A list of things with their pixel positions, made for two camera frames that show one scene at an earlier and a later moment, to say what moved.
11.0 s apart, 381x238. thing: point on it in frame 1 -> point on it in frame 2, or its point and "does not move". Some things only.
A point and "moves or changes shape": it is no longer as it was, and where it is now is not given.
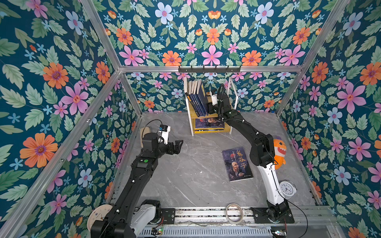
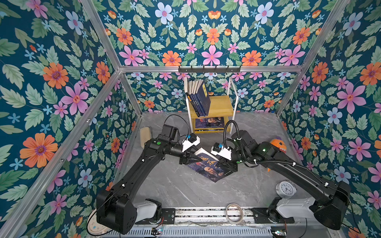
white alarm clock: [287, 189] does not move
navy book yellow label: [192, 104] does not move
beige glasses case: [144, 131] does not move
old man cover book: [209, 123] does not move
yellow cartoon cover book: [209, 130] does not move
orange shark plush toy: [280, 151] does not move
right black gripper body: [215, 109] -> [237, 157]
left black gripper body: [163, 148] -> [176, 151]
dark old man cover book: [237, 164] moves or changes shape
